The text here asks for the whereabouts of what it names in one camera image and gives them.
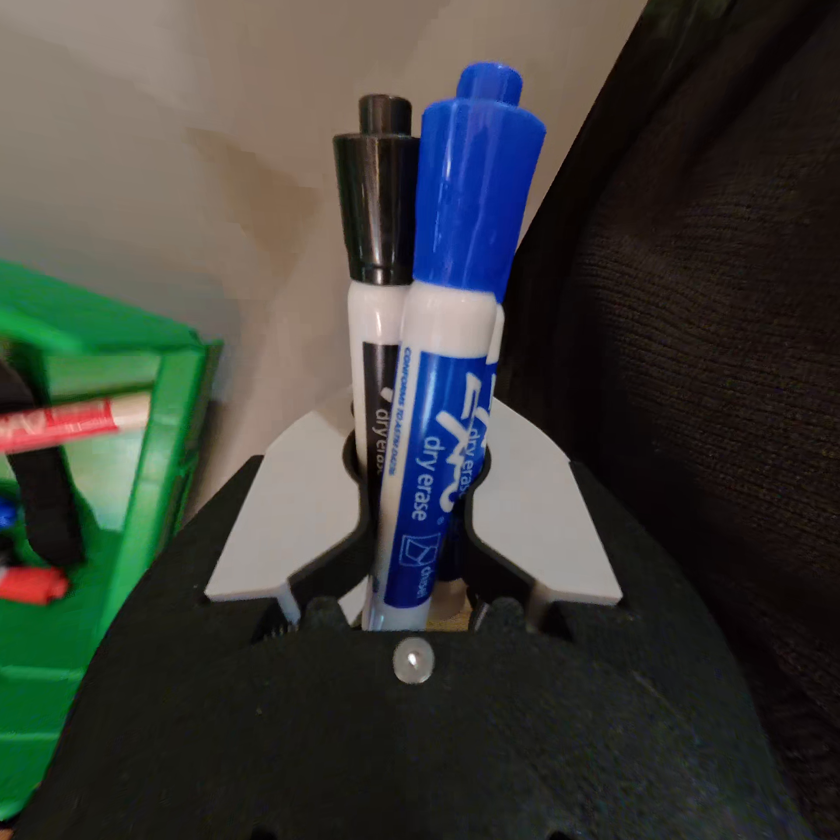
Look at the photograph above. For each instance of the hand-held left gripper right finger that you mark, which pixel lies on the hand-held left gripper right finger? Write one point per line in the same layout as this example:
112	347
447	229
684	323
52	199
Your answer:
544	525

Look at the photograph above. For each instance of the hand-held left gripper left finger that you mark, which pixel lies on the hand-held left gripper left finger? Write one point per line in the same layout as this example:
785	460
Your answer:
282	518

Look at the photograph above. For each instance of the green plastic bin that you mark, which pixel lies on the green plastic bin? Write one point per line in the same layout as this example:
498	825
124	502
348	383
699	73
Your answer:
98	308

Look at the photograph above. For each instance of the red dry-erase marker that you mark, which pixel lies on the red dry-erase marker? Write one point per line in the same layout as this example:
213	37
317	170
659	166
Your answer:
65	423
33	584

